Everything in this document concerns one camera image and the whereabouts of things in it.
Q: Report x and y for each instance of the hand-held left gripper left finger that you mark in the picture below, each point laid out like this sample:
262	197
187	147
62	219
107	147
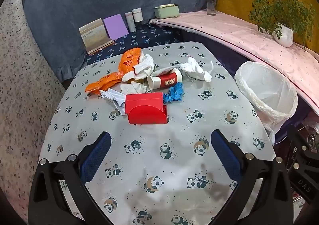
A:
96	160

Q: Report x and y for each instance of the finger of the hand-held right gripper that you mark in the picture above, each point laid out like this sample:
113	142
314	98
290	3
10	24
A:
302	182

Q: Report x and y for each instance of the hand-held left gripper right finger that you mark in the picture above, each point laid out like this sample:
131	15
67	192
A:
225	157

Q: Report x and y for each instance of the orange plastic bag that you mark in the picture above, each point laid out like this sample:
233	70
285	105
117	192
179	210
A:
129	61
104	83

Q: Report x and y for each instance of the white lined trash bin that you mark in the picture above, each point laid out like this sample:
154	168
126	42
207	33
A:
264	85

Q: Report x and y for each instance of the clear glass jar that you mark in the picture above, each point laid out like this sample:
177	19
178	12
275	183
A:
312	137

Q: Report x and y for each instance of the white crumpled tissue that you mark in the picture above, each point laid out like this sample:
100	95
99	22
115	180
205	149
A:
114	98
194	68
133	87
143	66

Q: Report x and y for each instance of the grey panda print tablecloth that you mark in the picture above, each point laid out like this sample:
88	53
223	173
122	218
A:
162	130

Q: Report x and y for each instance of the red cardboard box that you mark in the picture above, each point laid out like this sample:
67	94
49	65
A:
144	101

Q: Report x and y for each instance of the blue crumpled wrapper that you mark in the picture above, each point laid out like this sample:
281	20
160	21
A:
174	93

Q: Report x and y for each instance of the red paper cup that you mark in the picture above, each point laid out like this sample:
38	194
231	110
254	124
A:
169	80

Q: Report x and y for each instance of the dark purple table skirt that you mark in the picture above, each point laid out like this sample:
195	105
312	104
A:
224	55

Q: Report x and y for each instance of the beige card stand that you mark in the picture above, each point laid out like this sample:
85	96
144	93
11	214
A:
93	35

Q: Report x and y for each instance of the pink shelf cloth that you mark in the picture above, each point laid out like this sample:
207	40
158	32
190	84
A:
224	30

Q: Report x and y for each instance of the white plant pot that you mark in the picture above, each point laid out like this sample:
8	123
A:
284	37

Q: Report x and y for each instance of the purple card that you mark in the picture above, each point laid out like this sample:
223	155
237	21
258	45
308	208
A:
114	27

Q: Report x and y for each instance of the navy printed cloth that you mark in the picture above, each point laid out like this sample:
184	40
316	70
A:
149	35

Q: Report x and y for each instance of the white slim bottle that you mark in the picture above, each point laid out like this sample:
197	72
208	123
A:
130	22

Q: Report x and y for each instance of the white jar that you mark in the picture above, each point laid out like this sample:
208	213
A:
137	15

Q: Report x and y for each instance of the glass vase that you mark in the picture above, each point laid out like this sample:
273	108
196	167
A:
211	5

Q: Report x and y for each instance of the pale green box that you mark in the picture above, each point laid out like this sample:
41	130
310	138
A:
167	12

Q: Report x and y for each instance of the green leafy plant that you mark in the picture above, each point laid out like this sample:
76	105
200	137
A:
276	5

